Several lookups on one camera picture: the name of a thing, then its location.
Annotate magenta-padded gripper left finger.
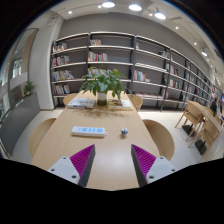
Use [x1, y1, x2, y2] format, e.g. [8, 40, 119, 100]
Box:
[47, 143, 97, 188]

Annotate slatted light wooden chair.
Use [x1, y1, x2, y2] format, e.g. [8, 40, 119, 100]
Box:
[188, 118, 221, 156]
[174, 100, 205, 136]

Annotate round-backed wooden chair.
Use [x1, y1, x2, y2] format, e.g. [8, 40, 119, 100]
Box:
[28, 117, 58, 158]
[63, 92, 81, 107]
[128, 93, 144, 112]
[142, 118, 176, 162]

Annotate yellow-edged book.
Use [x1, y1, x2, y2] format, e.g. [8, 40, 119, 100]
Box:
[106, 98, 134, 112]

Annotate round ceiling lights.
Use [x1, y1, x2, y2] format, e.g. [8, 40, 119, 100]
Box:
[68, 0, 209, 58]

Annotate white and blue book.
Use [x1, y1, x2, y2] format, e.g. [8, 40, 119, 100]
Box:
[66, 97, 97, 110]

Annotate small background potted plant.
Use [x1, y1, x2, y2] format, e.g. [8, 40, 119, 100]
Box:
[22, 80, 37, 98]

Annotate grey bookshelf unit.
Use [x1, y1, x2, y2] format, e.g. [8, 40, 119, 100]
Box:
[50, 30, 218, 111]

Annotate white power strip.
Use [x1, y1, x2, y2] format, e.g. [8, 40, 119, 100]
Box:
[71, 125, 108, 138]

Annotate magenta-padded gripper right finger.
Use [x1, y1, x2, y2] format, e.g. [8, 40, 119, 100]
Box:
[130, 143, 179, 188]

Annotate green potted plant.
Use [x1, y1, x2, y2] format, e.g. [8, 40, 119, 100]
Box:
[79, 66, 133, 107]

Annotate person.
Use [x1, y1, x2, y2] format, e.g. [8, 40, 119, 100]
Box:
[209, 99, 218, 115]

